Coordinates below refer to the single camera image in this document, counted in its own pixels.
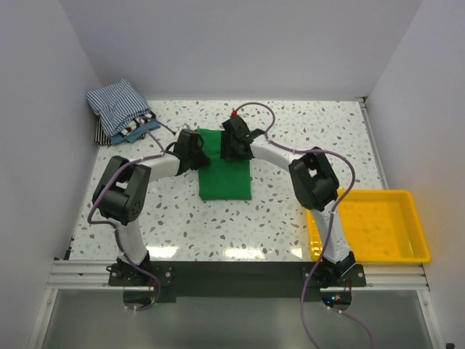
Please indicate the thin-striped black white folded top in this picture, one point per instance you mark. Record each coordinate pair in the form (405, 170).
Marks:
(102, 139)

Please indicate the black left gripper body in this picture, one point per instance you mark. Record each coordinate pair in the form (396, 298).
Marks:
(197, 157)

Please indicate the blue folded tank top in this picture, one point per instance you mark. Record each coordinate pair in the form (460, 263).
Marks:
(138, 132)

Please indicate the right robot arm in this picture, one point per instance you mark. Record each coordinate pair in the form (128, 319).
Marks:
(315, 187)

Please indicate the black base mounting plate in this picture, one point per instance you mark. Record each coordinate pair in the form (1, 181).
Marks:
(166, 282)

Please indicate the yellow plastic tray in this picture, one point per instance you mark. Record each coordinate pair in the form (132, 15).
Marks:
(383, 227)

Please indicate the aluminium frame rail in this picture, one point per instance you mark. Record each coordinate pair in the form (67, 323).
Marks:
(177, 226)

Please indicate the green tank top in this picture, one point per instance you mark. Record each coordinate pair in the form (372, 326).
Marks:
(222, 179)

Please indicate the black white wide-striped folded top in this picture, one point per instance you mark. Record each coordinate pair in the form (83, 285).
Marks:
(137, 122)

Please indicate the blue white striped tank top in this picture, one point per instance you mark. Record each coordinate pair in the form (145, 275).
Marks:
(117, 105)

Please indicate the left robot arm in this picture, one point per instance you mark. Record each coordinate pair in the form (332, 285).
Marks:
(119, 198)

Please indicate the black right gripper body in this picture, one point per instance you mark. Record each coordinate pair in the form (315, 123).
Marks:
(228, 148)

